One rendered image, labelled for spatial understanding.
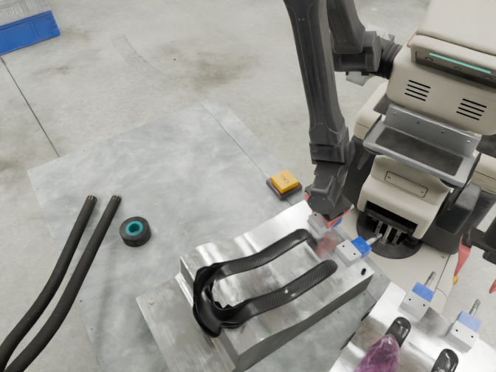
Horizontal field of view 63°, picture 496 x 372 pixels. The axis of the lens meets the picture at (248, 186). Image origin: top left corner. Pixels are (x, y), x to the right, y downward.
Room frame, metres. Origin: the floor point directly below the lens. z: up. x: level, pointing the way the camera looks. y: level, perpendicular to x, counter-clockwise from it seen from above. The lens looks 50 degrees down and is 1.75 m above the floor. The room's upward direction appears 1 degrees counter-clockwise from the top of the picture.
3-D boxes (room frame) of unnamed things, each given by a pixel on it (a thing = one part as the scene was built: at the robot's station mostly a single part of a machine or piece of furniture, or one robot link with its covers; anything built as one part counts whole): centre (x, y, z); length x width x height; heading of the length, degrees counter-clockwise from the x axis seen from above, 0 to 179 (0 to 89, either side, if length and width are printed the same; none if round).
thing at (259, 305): (0.42, -0.03, 0.92); 0.35 x 0.16 x 0.09; 122
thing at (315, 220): (0.60, -0.22, 0.89); 0.13 x 0.05 x 0.05; 121
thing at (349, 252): (0.51, -0.28, 0.89); 0.13 x 0.05 x 0.05; 121
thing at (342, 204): (0.58, -0.19, 1.02); 0.10 x 0.07 x 0.07; 32
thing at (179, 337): (0.42, -0.01, 0.87); 0.50 x 0.26 x 0.14; 122
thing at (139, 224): (0.61, 0.31, 0.82); 0.08 x 0.08 x 0.04
